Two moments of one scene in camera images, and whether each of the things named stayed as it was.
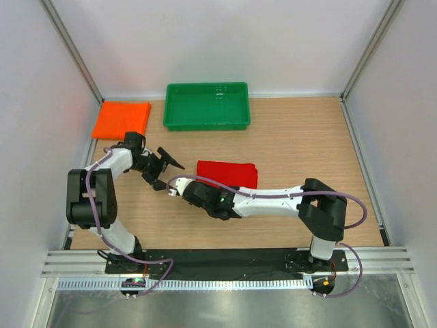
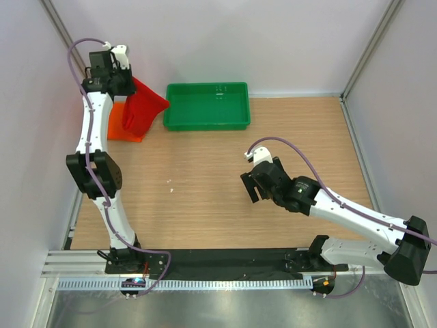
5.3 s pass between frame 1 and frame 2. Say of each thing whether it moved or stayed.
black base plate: stayed
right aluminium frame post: stayed
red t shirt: moved
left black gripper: moved
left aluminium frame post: stayed
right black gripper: moved
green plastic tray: stayed
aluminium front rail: stayed
